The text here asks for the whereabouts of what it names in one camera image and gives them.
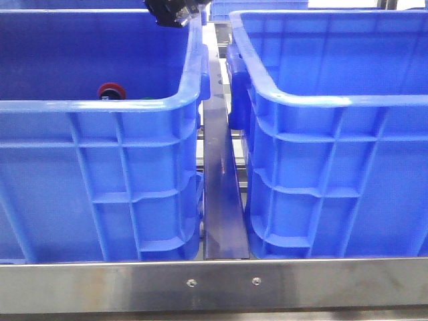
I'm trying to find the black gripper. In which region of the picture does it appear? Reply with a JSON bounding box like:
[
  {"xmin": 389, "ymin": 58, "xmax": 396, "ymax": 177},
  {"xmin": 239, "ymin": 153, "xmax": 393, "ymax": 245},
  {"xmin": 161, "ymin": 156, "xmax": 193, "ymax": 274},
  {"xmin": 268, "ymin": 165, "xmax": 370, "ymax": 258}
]
[{"xmin": 144, "ymin": 0, "xmax": 210, "ymax": 26}]

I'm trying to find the red push button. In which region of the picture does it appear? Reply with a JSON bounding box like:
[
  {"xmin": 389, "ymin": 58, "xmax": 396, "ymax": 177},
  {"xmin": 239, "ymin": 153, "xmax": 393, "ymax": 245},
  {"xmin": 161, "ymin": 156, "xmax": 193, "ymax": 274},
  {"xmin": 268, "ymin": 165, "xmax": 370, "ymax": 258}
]
[{"xmin": 97, "ymin": 82, "xmax": 126, "ymax": 100}]

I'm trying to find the far blue crate centre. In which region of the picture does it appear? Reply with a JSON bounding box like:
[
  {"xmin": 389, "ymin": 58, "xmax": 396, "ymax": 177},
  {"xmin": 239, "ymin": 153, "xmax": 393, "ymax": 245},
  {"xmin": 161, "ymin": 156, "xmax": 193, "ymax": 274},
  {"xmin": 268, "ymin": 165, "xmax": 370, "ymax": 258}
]
[{"xmin": 209, "ymin": 0, "xmax": 309, "ymax": 21}]

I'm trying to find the far blue crate left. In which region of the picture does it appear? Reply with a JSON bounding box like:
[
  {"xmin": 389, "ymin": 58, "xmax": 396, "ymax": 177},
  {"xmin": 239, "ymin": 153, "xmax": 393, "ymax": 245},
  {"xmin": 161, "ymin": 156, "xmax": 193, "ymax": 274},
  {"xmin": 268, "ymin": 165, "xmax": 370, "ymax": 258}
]
[{"xmin": 1, "ymin": 0, "xmax": 146, "ymax": 9}]

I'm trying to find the left blue plastic crate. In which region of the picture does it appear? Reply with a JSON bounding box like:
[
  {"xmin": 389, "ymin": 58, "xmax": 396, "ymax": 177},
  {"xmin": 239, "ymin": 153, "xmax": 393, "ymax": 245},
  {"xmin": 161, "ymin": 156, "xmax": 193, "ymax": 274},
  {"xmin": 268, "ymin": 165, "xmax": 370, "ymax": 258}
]
[{"xmin": 1, "ymin": 9, "xmax": 210, "ymax": 264}]

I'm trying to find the blue plastic crate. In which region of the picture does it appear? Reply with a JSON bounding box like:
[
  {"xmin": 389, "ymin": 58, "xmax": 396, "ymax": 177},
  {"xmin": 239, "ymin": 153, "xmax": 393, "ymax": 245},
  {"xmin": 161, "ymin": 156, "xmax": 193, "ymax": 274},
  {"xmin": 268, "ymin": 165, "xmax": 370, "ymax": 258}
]
[
  {"xmin": 1, "ymin": 9, "xmax": 210, "ymax": 264},
  {"xmin": 227, "ymin": 9, "xmax": 427, "ymax": 259}
]

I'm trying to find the right blue plastic crate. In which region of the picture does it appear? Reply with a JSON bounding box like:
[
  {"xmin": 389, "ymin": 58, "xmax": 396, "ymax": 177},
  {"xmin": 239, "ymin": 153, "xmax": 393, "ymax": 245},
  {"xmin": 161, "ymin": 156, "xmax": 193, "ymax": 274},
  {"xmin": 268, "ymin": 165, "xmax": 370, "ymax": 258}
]
[{"xmin": 227, "ymin": 9, "xmax": 427, "ymax": 259}]

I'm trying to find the steel divider bar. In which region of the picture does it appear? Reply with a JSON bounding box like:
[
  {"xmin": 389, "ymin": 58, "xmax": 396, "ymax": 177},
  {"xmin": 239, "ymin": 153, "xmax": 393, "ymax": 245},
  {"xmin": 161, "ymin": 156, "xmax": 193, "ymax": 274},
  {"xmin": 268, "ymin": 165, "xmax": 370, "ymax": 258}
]
[{"xmin": 202, "ymin": 55, "xmax": 250, "ymax": 261}]

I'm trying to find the left rail screw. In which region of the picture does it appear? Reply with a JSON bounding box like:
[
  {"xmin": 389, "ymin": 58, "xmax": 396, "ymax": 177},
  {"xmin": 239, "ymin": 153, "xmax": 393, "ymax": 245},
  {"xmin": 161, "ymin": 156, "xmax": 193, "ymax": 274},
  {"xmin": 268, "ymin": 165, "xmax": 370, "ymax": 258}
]
[{"xmin": 187, "ymin": 279, "xmax": 197, "ymax": 288}]

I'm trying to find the rail screw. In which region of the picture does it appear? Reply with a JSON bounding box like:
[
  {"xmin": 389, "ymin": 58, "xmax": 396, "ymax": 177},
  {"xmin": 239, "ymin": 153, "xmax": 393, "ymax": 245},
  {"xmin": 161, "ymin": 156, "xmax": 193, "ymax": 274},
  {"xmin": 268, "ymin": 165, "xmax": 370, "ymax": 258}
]
[
  {"xmin": 251, "ymin": 277, "xmax": 261, "ymax": 286},
  {"xmin": 187, "ymin": 279, "xmax": 197, "ymax": 288}
]

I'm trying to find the right rail screw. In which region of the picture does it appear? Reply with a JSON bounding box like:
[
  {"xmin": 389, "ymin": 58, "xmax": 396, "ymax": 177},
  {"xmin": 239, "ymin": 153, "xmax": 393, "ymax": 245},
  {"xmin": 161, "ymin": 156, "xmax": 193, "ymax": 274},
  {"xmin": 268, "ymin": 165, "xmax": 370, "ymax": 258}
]
[{"xmin": 251, "ymin": 277, "xmax": 261, "ymax": 286}]

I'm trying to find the steel front rail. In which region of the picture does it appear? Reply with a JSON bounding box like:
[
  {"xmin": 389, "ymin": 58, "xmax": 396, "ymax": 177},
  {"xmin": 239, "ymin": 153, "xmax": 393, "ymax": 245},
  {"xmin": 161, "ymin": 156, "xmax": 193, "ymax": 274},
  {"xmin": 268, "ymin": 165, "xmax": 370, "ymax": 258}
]
[{"xmin": 1, "ymin": 257, "xmax": 427, "ymax": 314}]

